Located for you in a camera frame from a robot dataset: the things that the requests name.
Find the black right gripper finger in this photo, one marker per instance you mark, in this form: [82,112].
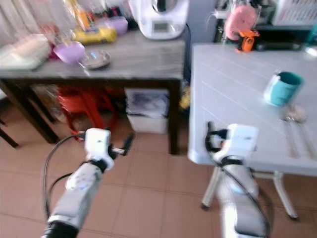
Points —
[210,136]

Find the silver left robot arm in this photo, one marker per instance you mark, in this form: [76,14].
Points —
[79,191]

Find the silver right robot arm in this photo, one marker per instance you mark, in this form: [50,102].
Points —
[240,203]

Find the white storage box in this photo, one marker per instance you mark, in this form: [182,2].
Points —
[147,110]

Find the white plastic folding table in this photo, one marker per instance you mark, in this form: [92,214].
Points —
[233,84]

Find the red plastic stool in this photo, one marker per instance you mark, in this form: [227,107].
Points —
[84,105]

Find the metal spoon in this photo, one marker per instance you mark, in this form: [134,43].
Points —
[294,114]

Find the dark wooden chair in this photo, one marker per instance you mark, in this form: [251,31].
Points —
[7,134]

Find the teal mug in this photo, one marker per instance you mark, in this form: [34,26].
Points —
[283,89]

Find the dark wooden grey-top table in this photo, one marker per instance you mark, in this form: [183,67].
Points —
[143,59]

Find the shiny metal bowl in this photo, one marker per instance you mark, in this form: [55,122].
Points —
[95,59]

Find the orange and black tool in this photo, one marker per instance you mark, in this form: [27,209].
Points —
[248,41]

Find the purple plastic bowl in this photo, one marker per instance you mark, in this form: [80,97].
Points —
[69,52]

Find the yellow plastic container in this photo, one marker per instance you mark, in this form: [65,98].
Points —
[95,35]

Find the pink round object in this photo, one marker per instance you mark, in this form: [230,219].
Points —
[240,22]

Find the pale purple container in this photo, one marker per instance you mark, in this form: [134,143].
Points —
[117,25]

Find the white kitchen appliance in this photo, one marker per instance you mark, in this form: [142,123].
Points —
[159,20]

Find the white dish tray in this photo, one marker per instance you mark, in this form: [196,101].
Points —
[25,51]

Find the orange bottle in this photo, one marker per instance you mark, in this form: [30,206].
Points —
[83,17]

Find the white plastic basket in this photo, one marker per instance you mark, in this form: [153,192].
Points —
[294,12]

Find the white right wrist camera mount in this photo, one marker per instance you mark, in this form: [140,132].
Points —
[241,141]

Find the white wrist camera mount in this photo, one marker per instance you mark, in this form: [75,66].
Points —
[97,144]
[241,141]

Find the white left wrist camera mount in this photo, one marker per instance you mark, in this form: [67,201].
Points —
[97,144]

